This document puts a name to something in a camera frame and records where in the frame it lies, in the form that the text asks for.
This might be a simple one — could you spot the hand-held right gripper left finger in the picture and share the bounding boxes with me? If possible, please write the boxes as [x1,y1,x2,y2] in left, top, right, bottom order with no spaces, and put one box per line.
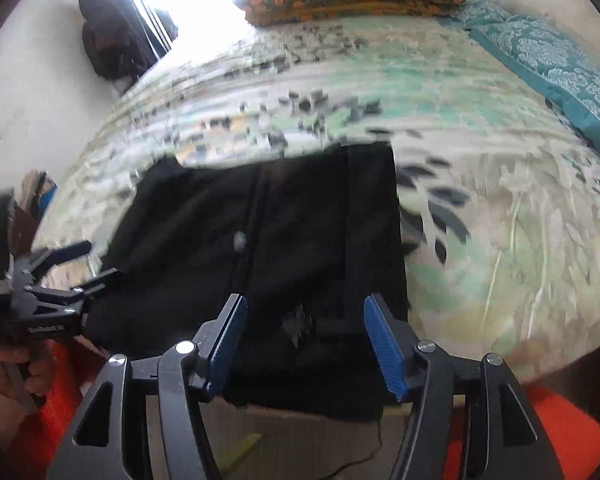
[47,294,248,480]

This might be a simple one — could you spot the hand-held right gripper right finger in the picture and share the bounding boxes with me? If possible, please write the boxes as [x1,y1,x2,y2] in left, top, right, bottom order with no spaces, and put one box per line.
[364,294,563,480]

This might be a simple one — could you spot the person's right leg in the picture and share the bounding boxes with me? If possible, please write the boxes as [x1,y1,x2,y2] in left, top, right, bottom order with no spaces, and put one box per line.
[442,382,600,480]

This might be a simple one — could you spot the black floor cable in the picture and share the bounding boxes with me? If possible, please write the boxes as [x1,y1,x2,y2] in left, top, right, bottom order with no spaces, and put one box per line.
[325,419,387,480]

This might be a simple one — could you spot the person's leg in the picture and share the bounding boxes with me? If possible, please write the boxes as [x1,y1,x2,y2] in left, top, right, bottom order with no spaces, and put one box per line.
[442,382,600,480]
[42,340,108,480]

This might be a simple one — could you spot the black pants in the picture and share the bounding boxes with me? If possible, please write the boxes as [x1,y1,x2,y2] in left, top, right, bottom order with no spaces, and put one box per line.
[82,142,410,423]

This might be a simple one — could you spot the person's left hand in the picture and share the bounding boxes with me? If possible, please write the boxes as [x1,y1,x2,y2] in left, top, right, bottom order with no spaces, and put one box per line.
[0,342,57,413]

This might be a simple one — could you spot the dark hanging bag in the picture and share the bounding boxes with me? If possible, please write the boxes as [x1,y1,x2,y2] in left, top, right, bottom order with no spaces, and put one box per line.
[72,0,178,81]

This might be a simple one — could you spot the floral bedspread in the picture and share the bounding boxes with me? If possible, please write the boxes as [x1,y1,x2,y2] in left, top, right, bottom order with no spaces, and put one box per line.
[27,15,600,396]

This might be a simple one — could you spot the person's left leg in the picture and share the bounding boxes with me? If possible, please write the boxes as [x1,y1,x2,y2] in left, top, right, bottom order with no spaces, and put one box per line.
[42,340,108,480]

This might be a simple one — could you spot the yellow floor tape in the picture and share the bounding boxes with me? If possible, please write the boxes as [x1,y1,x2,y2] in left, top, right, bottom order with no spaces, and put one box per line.
[219,431,264,467]

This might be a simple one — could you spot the teal patterned pillow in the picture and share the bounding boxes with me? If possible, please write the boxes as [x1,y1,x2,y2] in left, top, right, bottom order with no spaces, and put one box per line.
[437,0,513,28]
[467,14,600,156]

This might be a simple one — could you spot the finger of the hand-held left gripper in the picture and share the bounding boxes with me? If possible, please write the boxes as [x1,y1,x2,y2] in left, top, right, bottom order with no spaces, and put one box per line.
[16,240,94,282]
[26,267,120,313]

